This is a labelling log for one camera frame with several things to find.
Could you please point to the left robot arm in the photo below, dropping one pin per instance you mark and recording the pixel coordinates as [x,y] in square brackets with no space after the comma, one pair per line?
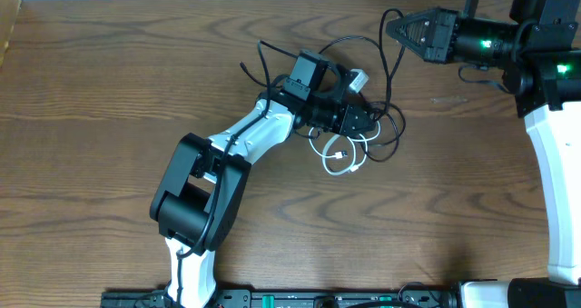
[200,193]

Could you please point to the clear tape strip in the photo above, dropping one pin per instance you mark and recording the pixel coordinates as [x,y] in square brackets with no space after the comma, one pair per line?
[449,100]

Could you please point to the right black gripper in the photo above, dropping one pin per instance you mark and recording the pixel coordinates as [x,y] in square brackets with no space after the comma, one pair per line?
[437,47]

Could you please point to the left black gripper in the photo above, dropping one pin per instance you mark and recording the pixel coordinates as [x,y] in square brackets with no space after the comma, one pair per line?
[350,114]

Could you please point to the cardboard panel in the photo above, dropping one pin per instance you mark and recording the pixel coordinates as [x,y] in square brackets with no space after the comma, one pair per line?
[9,10]

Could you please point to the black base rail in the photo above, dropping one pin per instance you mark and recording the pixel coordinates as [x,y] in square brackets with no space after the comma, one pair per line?
[517,293]

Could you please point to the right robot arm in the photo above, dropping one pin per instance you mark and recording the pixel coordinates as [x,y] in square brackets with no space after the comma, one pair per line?
[541,70]

